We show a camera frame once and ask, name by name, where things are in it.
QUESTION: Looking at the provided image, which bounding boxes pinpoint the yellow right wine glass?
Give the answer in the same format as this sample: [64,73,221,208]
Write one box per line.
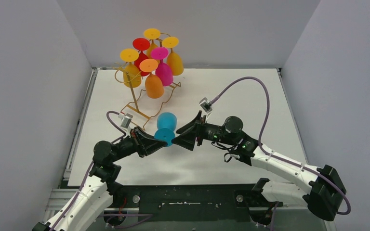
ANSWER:
[162,37,184,76]

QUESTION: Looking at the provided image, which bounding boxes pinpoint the yellow front-left wine glass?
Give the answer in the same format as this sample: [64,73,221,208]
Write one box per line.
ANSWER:
[120,49,142,88]

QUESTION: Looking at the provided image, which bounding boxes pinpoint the magenta plastic wine glass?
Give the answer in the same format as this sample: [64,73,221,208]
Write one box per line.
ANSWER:
[151,47,173,86]

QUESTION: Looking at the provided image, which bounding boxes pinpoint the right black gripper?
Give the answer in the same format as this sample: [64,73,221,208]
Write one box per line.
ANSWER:
[173,110,237,149]

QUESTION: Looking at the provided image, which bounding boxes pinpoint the orange plastic wine glass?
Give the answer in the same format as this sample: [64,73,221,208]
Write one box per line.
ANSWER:
[139,58,164,99]

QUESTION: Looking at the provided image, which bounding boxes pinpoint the black base frame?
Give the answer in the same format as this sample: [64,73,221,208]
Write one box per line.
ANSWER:
[102,184,285,228]

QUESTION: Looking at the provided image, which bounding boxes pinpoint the red plastic wine glass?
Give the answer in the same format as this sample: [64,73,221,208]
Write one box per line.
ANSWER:
[132,38,150,77]

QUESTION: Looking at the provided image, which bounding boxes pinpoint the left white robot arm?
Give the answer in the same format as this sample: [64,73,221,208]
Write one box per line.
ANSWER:
[33,127,167,231]

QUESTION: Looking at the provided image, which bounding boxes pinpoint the gold wire glass rack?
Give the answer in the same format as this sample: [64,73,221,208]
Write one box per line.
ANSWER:
[112,32,182,131]

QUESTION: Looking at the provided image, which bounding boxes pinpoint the blue plastic wine glass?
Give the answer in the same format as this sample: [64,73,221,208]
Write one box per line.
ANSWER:
[154,112,177,147]

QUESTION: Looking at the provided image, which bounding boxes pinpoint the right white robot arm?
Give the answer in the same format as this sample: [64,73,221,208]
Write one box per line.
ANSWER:
[172,112,351,221]

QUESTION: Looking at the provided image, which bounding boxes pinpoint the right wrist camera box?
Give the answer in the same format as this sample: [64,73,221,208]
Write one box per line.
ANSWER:
[199,97,212,114]

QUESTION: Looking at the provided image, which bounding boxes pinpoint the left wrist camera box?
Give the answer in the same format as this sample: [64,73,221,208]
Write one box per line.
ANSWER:
[119,113,133,130]

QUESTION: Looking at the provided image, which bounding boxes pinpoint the yellow back wine glass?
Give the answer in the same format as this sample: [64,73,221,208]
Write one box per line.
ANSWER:
[143,28,161,58]

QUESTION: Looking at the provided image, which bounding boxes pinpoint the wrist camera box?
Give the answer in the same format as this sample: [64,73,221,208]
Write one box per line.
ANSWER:
[119,113,133,130]
[199,97,212,114]

